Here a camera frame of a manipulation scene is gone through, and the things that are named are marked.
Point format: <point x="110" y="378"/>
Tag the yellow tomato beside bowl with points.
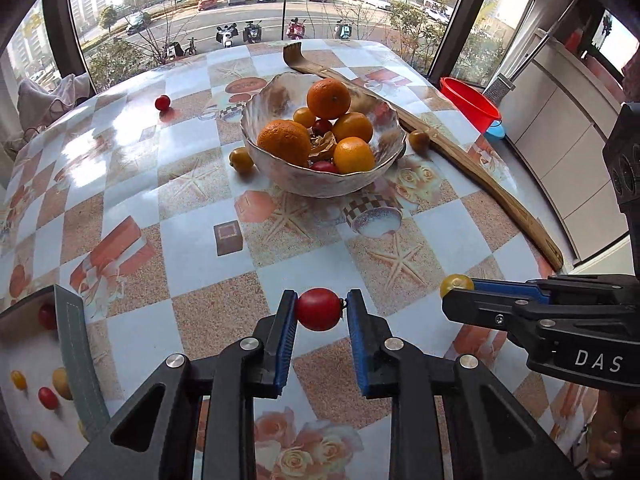
<point x="240" y="161"/>

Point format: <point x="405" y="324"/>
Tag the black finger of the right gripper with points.
<point x="607" y="302"/>

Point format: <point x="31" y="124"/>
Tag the red plastic basin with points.
<point x="475" y="107"/>

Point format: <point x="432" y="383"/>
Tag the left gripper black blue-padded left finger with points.
<point x="196" y="414"/>

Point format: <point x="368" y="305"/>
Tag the large orange left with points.
<point x="286" y="140"/>

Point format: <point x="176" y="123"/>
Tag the white shallow tray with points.
<point x="36" y="352"/>

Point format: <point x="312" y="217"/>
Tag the small orange in bowl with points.
<point x="353" y="124"/>

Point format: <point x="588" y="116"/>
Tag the red tomato far table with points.
<point x="162" y="103"/>

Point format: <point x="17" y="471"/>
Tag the yellow tomato with calyx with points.
<point x="39" y="442"/>

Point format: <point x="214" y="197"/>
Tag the brown longan behind bowl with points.
<point x="419" y="141"/>

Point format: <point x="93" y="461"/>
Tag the white cloth on chair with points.
<point x="38" y="107"/>

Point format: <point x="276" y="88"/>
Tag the small orange front bowl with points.
<point x="352" y="154"/>

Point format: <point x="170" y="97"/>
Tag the long wooden shoehorn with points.
<point x="526" y="222"/>

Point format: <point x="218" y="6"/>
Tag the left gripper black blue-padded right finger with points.
<point x="458" y="402"/>

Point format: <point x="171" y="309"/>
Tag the glass fruit bowl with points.
<point x="320" y="140"/>

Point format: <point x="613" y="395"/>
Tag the orange-yellow tomato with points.
<point x="19" y="380"/>

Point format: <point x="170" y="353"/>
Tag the patterned vinyl tablecloth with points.
<point x="171" y="250"/>

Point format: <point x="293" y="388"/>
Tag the brown longan in tray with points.
<point x="61" y="384"/>

